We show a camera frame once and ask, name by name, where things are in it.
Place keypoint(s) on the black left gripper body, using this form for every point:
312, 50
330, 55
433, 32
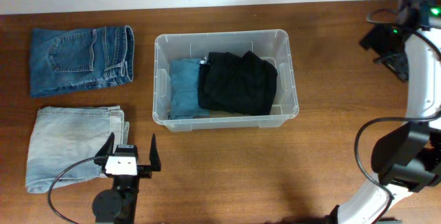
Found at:
129, 183

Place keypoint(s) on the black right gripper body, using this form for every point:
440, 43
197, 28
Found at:
375, 40

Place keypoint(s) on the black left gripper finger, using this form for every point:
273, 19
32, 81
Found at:
107, 148
155, 161

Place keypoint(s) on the teal blue cloth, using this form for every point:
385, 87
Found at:
184, 82

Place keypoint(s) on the clear plastic storage bin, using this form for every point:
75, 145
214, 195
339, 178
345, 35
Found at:
269, 45

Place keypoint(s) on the dark navy cloth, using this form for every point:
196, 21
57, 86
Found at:
213, 76

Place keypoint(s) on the black cloth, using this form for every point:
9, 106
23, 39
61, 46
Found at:
258, 83

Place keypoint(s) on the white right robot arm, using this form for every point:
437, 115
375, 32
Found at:
406, 160

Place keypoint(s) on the light blue folded jeans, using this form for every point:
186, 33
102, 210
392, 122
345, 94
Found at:
64, 136

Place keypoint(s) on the dark blue folded jeans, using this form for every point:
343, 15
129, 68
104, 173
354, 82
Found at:
66, 61

